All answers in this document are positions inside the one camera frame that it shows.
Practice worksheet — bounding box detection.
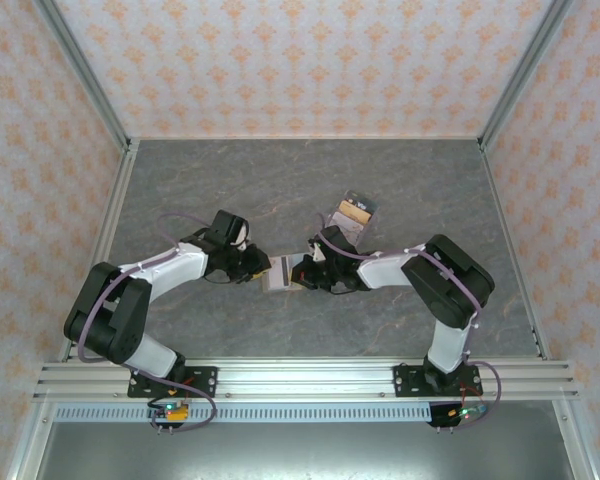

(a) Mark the beige card holder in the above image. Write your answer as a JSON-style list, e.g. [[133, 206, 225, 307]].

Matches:
[[259, 253, 306, 295]]

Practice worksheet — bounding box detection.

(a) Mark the pinkish card with dark stripe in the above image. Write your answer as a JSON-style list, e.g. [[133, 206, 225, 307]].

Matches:
[[267, 255, 295, 292]]

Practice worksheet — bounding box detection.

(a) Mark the pale card with black stripe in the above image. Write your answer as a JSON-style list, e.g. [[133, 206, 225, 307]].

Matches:
[[329, 212, 369, 244]]

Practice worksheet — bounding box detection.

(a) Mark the brown orange card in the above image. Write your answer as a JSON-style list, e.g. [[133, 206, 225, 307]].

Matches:
[[337, 199, 374, 225]]

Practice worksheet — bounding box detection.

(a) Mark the glossy dark card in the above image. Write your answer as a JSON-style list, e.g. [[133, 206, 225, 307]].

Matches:
[[343, 189, 380, 215]]

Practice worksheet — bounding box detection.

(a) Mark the clear plastic tray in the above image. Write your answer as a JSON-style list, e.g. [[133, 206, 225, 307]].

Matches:
[[327, 188, 381, 247]]

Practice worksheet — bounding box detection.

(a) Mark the left circuit board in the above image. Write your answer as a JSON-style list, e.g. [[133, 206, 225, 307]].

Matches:
[[147, 399, 191, 425]]

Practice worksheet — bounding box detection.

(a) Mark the circuit board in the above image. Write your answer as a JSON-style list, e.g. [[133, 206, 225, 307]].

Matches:
[[447, 403, 492, 422], [147, 399, 191, 425]]

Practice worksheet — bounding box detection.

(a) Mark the grey metal panel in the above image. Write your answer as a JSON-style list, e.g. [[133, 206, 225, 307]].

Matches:
[[34, 422, 576, 480]]

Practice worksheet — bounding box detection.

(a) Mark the right circuit board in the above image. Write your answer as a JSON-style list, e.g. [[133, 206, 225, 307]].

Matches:
[[447, 403, 492, 422]]

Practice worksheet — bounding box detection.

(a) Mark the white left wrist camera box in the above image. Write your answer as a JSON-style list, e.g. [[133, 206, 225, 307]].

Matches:
[[231, 223, 252, 252]]

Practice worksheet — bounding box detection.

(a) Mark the aluminium mounting rail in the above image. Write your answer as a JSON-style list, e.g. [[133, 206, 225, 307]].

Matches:
[[32, 357, 580, 402]]

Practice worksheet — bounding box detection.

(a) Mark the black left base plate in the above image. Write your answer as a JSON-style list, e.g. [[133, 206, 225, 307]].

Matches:
[[126, 365, 219, 400]]

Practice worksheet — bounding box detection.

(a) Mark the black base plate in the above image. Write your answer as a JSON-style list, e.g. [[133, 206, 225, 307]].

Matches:
[[126, 365, 219, 400], [392, 364, 482, 399]]

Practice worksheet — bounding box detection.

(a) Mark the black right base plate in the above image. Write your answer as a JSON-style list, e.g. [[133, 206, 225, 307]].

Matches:
[[392, 364, 482, 399]]

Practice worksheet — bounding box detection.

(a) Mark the aluminium side rail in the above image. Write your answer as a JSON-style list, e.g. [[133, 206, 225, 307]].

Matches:
[[479, 139, 552, 362], [57, 138, 141, 362]]

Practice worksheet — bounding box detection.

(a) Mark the grey slotted cable duct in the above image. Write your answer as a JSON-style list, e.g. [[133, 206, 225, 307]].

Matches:
[[53, 403, 434, 425]]

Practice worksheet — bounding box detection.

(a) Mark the aluminium frame post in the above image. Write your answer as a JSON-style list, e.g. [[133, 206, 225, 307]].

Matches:
[[32, 0, 133, 151], [478, 0, 575, 151]]

